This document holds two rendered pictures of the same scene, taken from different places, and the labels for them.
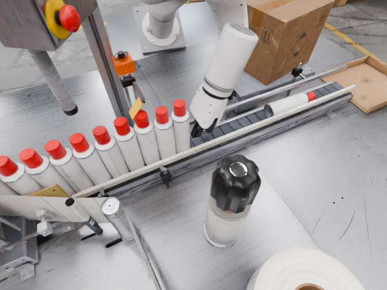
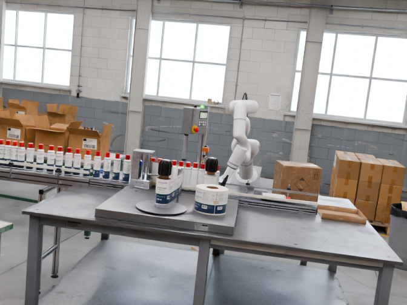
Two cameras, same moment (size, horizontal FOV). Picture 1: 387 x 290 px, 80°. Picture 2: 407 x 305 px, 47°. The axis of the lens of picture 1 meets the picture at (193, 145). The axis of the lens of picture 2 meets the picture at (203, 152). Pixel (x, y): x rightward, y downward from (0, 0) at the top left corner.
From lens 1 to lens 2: 2.93 m
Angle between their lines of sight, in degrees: 52
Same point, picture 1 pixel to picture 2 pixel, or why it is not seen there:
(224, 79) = (232, 159)
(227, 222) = (206, 177)
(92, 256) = not seen: hidden behind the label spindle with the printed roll
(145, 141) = (200, 175)
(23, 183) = not seen: hidden behind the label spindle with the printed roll
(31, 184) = not seen: hidden behind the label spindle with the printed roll
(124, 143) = (193, 170)
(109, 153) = (186, 171)
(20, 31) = (186, 129)
